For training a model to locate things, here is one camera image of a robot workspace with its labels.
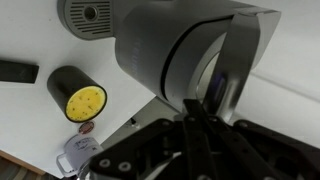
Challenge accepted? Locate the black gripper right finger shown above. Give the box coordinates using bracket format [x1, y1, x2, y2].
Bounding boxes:
[204, 114, 320, 180]

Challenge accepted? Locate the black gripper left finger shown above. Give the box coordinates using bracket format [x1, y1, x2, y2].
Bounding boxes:
[88, 98, 214, 180]

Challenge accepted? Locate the grey coffee machine lid handle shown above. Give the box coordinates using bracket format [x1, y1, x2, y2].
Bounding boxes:
[161, 8, 282, 123]

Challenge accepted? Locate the grey Keurig coffee machine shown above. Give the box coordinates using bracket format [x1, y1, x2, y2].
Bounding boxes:
[57, 0, 282, 113]

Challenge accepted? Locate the small coffee pod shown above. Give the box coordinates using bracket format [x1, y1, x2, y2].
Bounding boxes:
[78, 120, 96, 135]

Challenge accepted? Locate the yellow candle in dark jar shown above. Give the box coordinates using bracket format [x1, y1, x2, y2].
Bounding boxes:
[46, 65, 108, 124]

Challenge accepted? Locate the striped upholstered armchair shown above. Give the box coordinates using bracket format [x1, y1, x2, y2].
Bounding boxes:
[0, 156, 51, 180]

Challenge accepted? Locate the black remote control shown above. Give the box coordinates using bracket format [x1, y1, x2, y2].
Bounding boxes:
[0, 59, 40, 84]

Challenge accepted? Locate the black power plug cable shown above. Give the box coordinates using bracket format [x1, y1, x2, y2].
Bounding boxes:
[129, 117, 140, 128]

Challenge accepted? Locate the white mug with handle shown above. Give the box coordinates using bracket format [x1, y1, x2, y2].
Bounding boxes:
[55, 133, 105, 179]

